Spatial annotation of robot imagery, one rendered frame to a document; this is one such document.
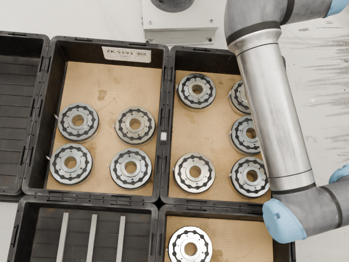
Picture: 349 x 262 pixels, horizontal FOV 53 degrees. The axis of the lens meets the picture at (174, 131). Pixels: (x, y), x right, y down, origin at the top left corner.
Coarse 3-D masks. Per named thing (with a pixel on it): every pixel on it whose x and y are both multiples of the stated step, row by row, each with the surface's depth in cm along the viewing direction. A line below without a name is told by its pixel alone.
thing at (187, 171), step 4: (192, 164) 85; (196, 164) 85; (200, 164) 86; (188, 168) 85; (200, 168) 85; (188, 172) 85; (204, 172) 85; (188, 176) 84; (200, 176) 85; (192, 180) 84; (196, 180) 84
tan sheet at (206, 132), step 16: (176, 80) 96; (224, 80) 97; (176, 96) 95; (224, 96) 96; (176, 112) 93; (192, 112) 94; (208, 112) 94; (224, 112) 94; (176, 128) 92; (192, 128) 92; (208, 128) 93; (224, 128) 93; (176, 144) 91; (192, 144) 91; (208, 144) 91; (224, 144) 92; (176, 160) 89; (224, 160) 90; (192, 176) 88; (224, 176) 89; (176, 192) 87; (208, 192) 87; (224, 192) 87
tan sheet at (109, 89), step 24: (72, 72) 95; (96, 72) 96; (120, 72) 96; (144, 72) 97; (72, 96) 93; (96, 96) 93; (120, 96) 94; (144, 96) 94; (96, 144) 89; (120, 144) 90; (96, 168) 87; (120, 192) 86; (144, 192) 86
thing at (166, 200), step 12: (180, 48) 88; (192, 48) 89; (204, 48) 89; (168, 72) 86; (168, 84) 85; (168, 96) 84; (168, 108) 83; (168, 120) 83; (168, 132) 81; (168, 144) 80; (168, 156) 79; (180, 204) 76; (192, 204) 76; (204, 204) 76; (216, 204) 76; (228, 204) 77; (240, 204) 77; (252, 204) 77
